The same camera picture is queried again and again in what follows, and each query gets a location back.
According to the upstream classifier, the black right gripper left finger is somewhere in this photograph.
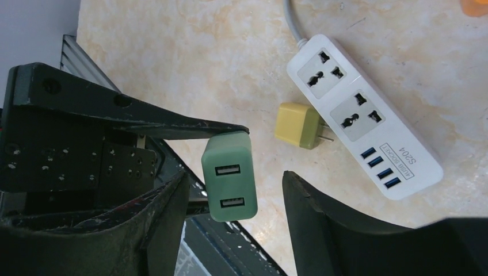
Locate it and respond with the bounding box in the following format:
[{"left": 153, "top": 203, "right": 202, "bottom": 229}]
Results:
[{"left": 1, "top": 171, "right": 190, "bottom": 275}]

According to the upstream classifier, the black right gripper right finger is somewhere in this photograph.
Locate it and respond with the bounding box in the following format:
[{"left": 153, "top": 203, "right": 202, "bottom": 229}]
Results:
[{"left": 282, "top": 171, "right": 487, "bottom": 275}]

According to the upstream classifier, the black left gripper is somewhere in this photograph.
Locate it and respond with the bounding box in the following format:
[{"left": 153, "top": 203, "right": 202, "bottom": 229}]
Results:
[{"left": 1, "top": 63, "right": 250, "bottom": 193}]

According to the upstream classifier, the white power strip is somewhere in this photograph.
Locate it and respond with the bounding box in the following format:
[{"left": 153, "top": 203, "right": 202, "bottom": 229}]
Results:
[{"left": 287, "top": 34, "right": 444, "bottom": 200}]

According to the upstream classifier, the green plug adapter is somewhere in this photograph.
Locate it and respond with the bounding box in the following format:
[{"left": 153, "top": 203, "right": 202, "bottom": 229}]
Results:
[{"left": 201, "top": 131, "right": 258, "bottom": 222}]

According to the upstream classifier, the yellow plug adapter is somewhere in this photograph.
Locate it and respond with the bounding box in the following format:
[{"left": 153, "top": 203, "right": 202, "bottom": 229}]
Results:
[{"left": 274, "top": 102, "right": 334, "bottom": 150}]

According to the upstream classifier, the orange power strip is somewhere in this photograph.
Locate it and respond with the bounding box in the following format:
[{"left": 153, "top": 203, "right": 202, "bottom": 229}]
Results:
[{"left": 459, "top": 0, "right": 487, "bottom": 17}]

